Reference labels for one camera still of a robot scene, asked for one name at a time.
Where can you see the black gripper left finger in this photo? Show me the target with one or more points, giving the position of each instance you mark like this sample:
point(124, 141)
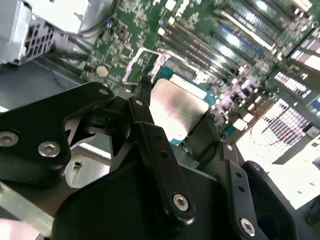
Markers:
point(37, 125)

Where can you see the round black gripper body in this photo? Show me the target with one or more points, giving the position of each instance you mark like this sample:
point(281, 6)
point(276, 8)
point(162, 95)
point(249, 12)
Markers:
point(112, 212)

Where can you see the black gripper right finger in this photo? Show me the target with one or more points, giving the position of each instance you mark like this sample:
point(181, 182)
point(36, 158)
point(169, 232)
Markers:
point(237, 180)

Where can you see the silver CPU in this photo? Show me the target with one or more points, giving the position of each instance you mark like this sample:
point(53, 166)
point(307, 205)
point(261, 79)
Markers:
point(175, 107)

